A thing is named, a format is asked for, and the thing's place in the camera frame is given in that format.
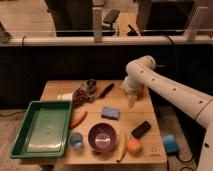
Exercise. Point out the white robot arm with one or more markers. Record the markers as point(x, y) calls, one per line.
point(196, 104)

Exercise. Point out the orange fruit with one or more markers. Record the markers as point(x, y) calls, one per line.
point(134, 146)

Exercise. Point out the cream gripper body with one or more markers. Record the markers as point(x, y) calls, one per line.
point(131, 100)

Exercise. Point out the black rectangular remote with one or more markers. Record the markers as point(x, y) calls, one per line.
point(141, 129)

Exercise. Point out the orange carrot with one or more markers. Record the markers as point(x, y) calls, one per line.
point(79, 120)

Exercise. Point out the orange bowl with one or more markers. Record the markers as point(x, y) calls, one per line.
point(141, 91)

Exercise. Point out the blue cup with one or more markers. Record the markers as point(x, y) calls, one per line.
point(76, 140)

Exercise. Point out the blue sponge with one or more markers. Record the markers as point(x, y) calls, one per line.
point(108, 112)

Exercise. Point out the black office chair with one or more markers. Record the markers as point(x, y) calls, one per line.
point(108, 21)

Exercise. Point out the white horizontal rail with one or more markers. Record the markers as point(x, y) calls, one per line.
point(106, 41)

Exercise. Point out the green plastic tray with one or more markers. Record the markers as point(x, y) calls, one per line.
point(44, 130)

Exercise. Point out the black handled knife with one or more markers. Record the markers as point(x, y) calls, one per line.
point(105, 91)

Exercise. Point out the purple bowl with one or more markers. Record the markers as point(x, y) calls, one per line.
point(102, 137)

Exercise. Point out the yellow banana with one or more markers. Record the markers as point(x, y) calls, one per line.
point(122, 147)

